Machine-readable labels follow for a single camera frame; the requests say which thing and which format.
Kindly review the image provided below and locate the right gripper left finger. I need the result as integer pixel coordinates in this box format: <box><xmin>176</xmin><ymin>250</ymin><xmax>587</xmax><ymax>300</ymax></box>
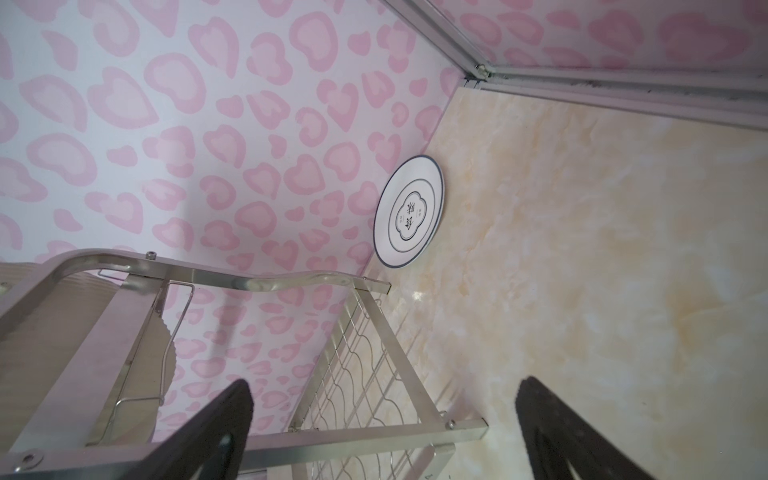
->
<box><xmin>134</xmin><ymin>379</ymin><xmax>254</xmax><ymax>479</ymax></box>

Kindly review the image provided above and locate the yellow woven plate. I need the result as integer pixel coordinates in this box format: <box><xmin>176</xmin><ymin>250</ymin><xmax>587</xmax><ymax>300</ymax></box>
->
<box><xmin>1</xmin><ymin>272</ymin><xmax>176</xmax><ymax>452</ymax></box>

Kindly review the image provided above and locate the steel two-tier dish rack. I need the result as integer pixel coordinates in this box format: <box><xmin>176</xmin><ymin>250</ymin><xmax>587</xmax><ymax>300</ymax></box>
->
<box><xmin>1</xmin><ymin>243</ymin><xmax>489</xmax><ymax>479</ymax></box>

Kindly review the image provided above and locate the white plate black rim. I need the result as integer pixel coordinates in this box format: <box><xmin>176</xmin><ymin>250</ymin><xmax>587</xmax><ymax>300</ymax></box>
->
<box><xmin>373</xmin><ymin>155</ymin><xmax>446</xmax><ymax>269</ymax></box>

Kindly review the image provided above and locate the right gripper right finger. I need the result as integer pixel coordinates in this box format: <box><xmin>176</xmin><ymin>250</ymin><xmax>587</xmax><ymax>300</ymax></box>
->
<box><xmin>515</xmin><ymin>376</ymin><xmax>651</xmax><ymax>480</ymax></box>

